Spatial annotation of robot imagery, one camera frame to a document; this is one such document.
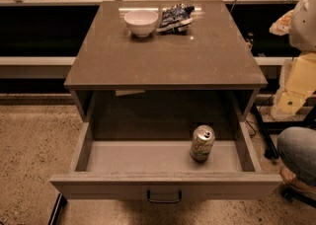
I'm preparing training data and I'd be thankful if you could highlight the green silver 7up can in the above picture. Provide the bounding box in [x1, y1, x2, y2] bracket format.
[190, 125, 215, 162]

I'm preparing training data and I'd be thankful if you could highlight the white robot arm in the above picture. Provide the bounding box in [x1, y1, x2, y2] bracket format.
[270, 0, 316, 119]

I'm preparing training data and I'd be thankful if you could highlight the brown counter cabinet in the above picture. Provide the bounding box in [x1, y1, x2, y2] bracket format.
[64, 0, 267, 114]

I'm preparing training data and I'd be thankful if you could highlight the open grey top drawer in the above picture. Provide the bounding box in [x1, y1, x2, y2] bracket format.
[49, 91, 283, 201]

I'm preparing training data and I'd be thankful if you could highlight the white ceramic bowl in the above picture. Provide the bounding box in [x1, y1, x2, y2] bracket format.
[124, 10, 158, 38]

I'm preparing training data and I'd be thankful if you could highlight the blue crumpled chip bag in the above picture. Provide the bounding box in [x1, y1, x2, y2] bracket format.
[157, 3, 195, 34]

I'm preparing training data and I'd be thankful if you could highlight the black stand leg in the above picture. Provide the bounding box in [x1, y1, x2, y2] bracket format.
[251, 105, 279, 160]

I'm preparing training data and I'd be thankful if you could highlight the person leg in jeans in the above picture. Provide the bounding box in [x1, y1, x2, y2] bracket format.
[276, 127, 316, 187]

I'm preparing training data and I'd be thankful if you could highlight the brown shoe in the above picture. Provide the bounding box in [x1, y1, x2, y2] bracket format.
[279, 168, 316, 194]

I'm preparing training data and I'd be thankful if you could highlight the black drawer handle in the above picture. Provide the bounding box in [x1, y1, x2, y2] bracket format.
[146, 190, 183, 204]

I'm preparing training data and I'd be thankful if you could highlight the black floor frame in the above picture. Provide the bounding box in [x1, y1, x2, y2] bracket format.
[47, 193, 67, 225]

